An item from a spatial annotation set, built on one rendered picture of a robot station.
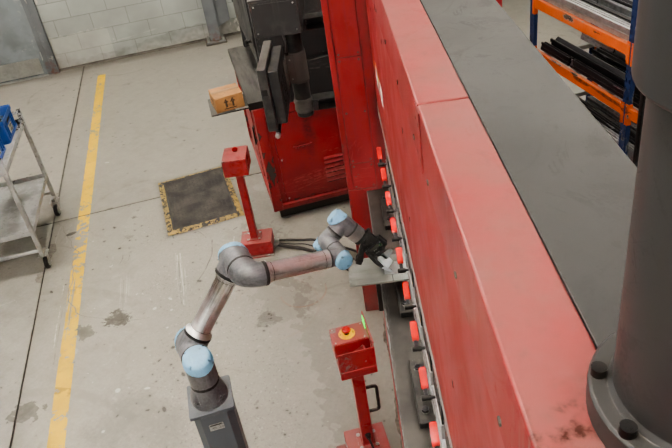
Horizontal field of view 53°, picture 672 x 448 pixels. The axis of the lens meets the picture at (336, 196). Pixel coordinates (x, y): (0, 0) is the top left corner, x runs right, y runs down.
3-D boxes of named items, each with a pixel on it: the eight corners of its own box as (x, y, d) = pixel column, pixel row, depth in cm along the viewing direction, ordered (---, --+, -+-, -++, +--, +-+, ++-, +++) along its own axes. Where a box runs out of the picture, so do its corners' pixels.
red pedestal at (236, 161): (241, 244, 498) (216, 145, 454) (275, 239, 497) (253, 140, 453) (239, 260, 481) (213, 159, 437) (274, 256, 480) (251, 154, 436)
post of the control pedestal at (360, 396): (361, 437, 327) (347, 357, 298) (371, 434, 327) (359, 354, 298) (363, 446, 322) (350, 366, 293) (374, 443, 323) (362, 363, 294)
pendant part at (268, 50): (273, 98, 403) (262, 40, 384) (293, 95, 403) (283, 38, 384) (268, 132, 365) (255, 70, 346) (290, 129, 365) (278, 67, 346)
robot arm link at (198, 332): (176, 368, 268) (236, 253, 257) (167, 345, 280) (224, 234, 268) (203, 372, 275) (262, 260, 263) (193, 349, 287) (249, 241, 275)
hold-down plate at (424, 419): (409, 365, 261) (408, 359, 259) (423, 363, 261) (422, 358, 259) (420, 429, 235) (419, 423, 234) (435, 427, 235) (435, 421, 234)
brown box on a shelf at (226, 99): (207, 100, 481) (203, 84, 474) (243, 92, 484) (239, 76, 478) (211, 117, 456) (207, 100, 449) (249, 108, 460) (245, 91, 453)
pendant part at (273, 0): (282, 113, 417) (255, -26, 372) (322, 108, 416) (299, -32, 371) (277, 152, 375) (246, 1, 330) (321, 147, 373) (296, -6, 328)
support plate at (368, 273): (347, 261, 302) (347, 260, 301) (406, 254, 301) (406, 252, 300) (350, 287, 286) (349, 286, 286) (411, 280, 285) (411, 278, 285)
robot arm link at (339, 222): (323, 220, 284) (336, 204, 284) (342, 235, 288) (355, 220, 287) (326, 225, 277) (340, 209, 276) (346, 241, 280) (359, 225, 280)
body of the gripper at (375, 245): (387, 251, 283) (367, 235, 279) (373, 262, 287) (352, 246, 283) (388, 241, 289) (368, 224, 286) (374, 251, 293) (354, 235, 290)
